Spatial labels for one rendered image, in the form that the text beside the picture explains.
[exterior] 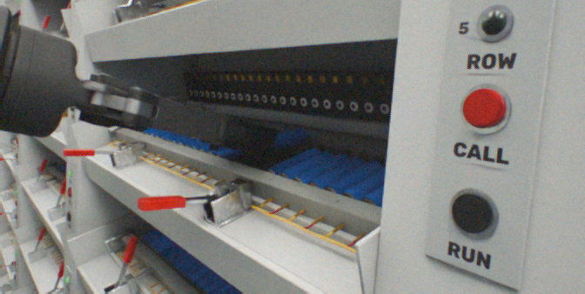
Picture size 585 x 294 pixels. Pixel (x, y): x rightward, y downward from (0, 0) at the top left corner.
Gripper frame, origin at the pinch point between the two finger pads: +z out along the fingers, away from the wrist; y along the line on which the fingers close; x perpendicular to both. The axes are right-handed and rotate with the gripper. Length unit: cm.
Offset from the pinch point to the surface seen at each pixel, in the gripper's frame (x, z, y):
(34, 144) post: 16, 1, 108
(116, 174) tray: 8.5, -4.1, 19.6
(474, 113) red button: -2.6, -7.3, -26.9
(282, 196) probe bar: 4.3, -0.3, -8.9
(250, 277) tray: 10.4, -3.2, -10.7
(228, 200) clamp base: 5.8, -3.1, -5.5
